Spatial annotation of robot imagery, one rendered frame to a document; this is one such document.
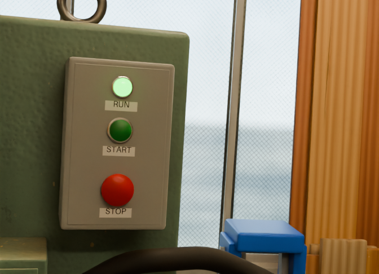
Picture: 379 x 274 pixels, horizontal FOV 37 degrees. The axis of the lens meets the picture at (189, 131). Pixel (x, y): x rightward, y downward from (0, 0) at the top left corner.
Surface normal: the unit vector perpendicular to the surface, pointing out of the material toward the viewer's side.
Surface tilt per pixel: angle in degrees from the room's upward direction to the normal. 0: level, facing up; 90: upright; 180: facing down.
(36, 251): 0
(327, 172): 87
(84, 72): 90
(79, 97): 90
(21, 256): 0
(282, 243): 90
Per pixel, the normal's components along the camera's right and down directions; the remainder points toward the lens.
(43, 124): 0.25, 0.07
